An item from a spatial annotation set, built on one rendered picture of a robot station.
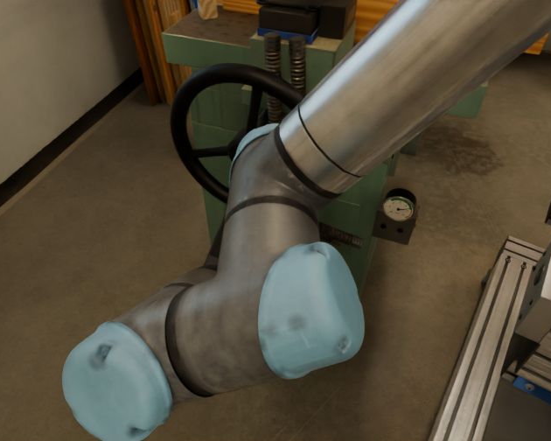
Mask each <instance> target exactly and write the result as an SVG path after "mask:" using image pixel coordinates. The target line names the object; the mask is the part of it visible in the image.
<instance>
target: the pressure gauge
mask: <svg viewBox="0 0 551 441"><path fill-rule="evenodd" d="M415 207H416V197H415V196H414V194H413V193H412V192H410V191H408V190H406V189H402V188H396V189H393V190H391V191H389V192H388V193H387V194H386V197H385V199H384V202H383V204H382V211H383V213H384V214H385V215H386V216H387V217H388V218H389V219H391V220H393V221H407V220H410V219H411V218H412V217H413V216H414V215H415ZM397 208H400V209H405V210H400V211H397ZM409 208H411V209H409Z"/></svg>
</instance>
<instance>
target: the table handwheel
mask: <svg viewBox="0 0 551 441"><path fill-rule="evenodd" d="M221 83H239V84H244V85H249V86H251V87H252V91H251V98H250V105H249V112H248V121H247V127H245V128H242V129H240V130H239V132H238V133H237V134H236V135H235V137H234V138H233V139H232V141H231V142H230V143H229V145H226V146H220V147H213V148H204V149H193V148H192V146H191V143H190V140H189V137H188V133H187V126H186V121H187V114H188V110H189V107H190V106H191V103H192V101H193V100H194V98H195V97H196V96H197V95H198V94H199V93H200V92H201V91H203V90H204V89H206V88H209V87H210V86H213V85H217V84H221ZM263 91H265V92H267V93H268V94H270V95H273V96H274V97H275V98H276V99H278V100H279V101H281V102H282V103H283V104H285V105H286V106H287V107H288V108H289V109H290V110H292V109H293V108H294V107H295V106H296V105H297V104H298V103H299V102H300V101H301V100H302V99H303V98H304V97H305V96H304V95H303V94H302V93H301V92H300V91H298V90H297V89H296V88H295V87H293V86H292V85H291V84H290V83H288V82H287V81H286V80H284V79H283V78H281V77H279V76H277V75H276V74H274V73H271V72H269V71H267V70H264V69H262V68H259V67H257V66H251V65H247V64H241V63H221V64H216V65H212V66H207V67H204V68H202V69H200V70H198V71H197V72H196V73H194V74H192V75H191V76H190V77H189V78H187V79H186V80H185V81H184V82H183V84H182V85H181V86H180V88H179V89H178V91H177V93H176V94H175V97H174V99H173V102H172V104H171V114H170V126H171V136H172V140H173V143H174V145H175V148H176V151H177V153H178V155H179V157H180V159H181V161H182V162H183V164H184V166H185V168H186V169H187V171H188V172H189V173H190V174H191V175H192V176H193V177H194V178H195V180H196V181H197V182H198V183H199V184H200V185H201V186H202V187H203V188H205V189H206V190H207V191H208V192H209V193H210V194H211V195H212V196H214V197H215V198H217V199H218V200H220V201H222V202H224V203H226V204H227V200H228V194H229V188H227V187H226V186H224V185H222V184H221V183H220V182H219V181H218V180H217V179H216V178H215V177H213V176H212V175H211V174H210V173H209V172H208V170H207V169H206V168H205V167H204V166H203V165H202V164H201V163H200V161H199V158H208V157H218V156H229V158H230V159H231V161H232V162H233V160H234V157H235V154H236V151H237V148H238V146H239V144H240V142H241V140H242V138H243V137H244V136H245V135H246V134H247V133H249V132H250V131H251V130H253V129H257V128H260V127H262V126H265V125H267V124H269V122H268V120H269V119H268V117H269V116H268V109H267V108H266V109H264V110H263V111H262V113H261V114H260V116H259V110H260V106H261V100H262V92H263ZM258 116H259V117H258Z"/></svg>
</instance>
